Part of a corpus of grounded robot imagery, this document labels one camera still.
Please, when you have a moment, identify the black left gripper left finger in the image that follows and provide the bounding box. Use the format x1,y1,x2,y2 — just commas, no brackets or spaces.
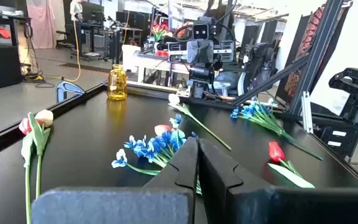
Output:
31,138,200,224

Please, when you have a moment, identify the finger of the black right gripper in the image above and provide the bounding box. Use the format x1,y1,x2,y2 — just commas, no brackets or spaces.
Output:
186,40,201,65
200,39,214,65

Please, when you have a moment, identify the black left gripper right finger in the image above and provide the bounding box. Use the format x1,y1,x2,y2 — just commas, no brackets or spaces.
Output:
198,138,358,224

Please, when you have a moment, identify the white artificial tulip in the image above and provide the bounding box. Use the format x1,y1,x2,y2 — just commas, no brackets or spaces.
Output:
18,117,35,224
167,93,233,152
27,108,55,199

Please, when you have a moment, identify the red artificial tulip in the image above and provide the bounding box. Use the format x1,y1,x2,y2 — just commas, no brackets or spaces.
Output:
154,124,173,137
267,141,316,190

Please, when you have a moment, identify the blue artificial flower bunch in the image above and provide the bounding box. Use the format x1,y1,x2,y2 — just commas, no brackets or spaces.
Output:
229,98,324,162
111,113,203,196

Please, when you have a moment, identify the yellow glass vase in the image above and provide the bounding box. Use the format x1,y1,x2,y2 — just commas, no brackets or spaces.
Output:
106,63,128,101

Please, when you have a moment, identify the background tulip bouquet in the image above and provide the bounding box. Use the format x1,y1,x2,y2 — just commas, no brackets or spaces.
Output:
150,22,174,42

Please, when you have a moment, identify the white bench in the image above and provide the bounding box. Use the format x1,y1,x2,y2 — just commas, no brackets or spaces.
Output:
121,44,192,85

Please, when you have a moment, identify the red patterned fabric panel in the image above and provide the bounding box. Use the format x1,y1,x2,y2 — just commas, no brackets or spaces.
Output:
275,6,326,105

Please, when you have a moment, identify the black equipment cart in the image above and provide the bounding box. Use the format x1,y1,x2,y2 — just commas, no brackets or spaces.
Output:
63,21,121,65

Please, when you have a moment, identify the blue plastic clamp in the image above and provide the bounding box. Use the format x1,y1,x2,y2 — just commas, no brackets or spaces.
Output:
55,81,86,104

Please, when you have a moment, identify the pink curtain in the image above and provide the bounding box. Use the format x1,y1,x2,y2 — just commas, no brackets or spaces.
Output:
25,0,57,50

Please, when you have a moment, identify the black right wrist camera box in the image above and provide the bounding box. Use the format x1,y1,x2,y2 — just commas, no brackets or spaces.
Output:
192,17,216,40

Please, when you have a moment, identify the dark aluminium frame brace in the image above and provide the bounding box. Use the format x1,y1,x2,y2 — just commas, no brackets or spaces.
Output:
231,55,311,107

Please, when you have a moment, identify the dark aluminium frame post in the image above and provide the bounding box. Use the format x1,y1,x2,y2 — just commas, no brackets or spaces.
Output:
289,0,354,116

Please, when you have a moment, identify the silver aluminium bracket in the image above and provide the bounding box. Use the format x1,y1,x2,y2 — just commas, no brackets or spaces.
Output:
301,91,314,134

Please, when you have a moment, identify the yellow cable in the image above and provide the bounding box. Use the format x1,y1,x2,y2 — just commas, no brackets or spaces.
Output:
45,18,82,83

